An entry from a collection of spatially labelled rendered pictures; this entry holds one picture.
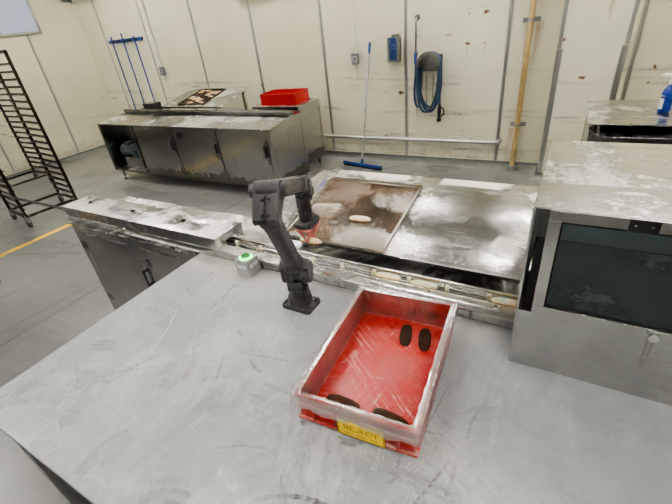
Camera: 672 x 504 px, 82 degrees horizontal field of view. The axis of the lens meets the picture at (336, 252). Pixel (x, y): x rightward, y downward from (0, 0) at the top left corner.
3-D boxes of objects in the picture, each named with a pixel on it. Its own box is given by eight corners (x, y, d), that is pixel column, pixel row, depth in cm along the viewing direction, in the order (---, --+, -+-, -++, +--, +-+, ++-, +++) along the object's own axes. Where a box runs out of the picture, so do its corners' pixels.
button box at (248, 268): (238, 281, 168) (232, 259, 162) (250, 271, 173) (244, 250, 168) (253, 285, 164) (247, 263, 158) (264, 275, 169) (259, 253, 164)
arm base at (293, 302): (281, 307, 143) (309, 315, 138) (277, 289, 139) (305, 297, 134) (294, 294, 150) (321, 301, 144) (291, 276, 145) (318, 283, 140)
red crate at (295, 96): (260, 105, 486) (258, 94, 480) (276, 99, 513) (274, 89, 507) (295, 105, 466) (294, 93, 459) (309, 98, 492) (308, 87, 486)
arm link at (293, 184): (249, 202, 109) (286, 200, 107) (247, 181, 108) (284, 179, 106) (289, 191, 151) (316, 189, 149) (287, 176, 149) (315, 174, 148)
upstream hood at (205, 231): (67, 217, 236) (61, 204, 231) (95, 205, 249) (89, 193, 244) (218, 253, 178) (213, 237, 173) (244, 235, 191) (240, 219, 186)
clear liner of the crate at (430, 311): (293, 419, 102) (286, 394, 97) (361, 305, 138) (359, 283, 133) (421, 465, 88) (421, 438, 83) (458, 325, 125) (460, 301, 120)
